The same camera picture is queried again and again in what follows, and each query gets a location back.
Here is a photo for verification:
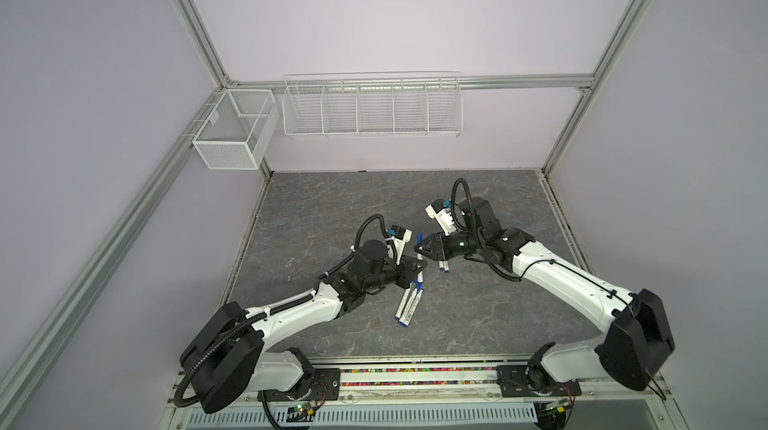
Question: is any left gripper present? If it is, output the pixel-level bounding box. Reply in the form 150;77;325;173
364;254;426;292

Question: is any whiteboard marker pen three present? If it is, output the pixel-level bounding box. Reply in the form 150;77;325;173
415;233;424;288

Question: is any whiteboard marker pen four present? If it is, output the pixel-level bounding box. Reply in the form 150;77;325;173
395;288;412;320

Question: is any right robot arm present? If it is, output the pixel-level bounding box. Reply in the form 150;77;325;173
415;195;675;395

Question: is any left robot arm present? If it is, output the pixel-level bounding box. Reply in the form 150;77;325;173
172;214;426;414

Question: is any whiteboard marker pen five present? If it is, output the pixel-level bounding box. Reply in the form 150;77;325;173
399;289;422;327

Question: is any white vent grille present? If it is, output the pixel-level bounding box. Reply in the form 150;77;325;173
186;402;538;429

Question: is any white mesh box basket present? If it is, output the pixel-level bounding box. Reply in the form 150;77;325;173
193;89;280;171

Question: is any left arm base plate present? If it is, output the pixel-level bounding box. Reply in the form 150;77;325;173
265;367;341;402

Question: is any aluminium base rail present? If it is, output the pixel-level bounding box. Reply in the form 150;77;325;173
158;355;673;414

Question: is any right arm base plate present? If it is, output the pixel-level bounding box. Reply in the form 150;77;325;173
496;364;582;398

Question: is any white wire shelf basket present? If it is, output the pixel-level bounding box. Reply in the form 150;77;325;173
282;72;464;138

